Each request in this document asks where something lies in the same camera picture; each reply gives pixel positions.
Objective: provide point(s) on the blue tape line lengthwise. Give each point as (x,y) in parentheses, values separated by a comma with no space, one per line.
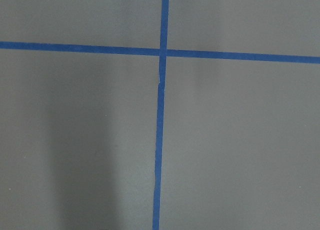
(160,113)

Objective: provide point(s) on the blue tape line crosswise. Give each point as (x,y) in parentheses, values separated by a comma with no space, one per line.
(77,48)

